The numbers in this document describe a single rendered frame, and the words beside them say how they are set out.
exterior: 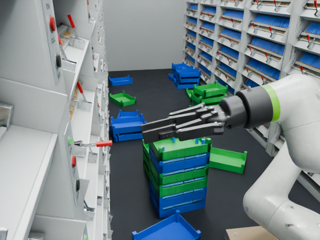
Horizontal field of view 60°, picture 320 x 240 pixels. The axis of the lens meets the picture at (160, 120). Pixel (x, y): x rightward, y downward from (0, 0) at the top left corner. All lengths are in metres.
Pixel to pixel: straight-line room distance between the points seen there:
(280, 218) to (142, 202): 1.02
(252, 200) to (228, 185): 0.96
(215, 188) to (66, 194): 1.63
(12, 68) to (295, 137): 0.58
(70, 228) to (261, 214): 0.74
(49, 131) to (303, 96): 0.54
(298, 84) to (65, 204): 0.54
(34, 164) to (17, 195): 0.05
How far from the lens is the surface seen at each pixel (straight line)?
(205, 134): 0.61
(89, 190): 0.85
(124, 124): 2.60
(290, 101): 0.68
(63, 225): 0.43
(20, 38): 0.32
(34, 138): 0.33
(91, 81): 1.05
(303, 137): 0.69
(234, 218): 1.78
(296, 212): 1.02
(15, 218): 0.24
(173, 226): 1.68
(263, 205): 1.04
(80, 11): 1.01
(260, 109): 0.65
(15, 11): 0.32
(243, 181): 2.07
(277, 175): 1.06
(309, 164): 0.70
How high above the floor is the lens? 1.21
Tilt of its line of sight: 25 degrees down
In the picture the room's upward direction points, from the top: straight up
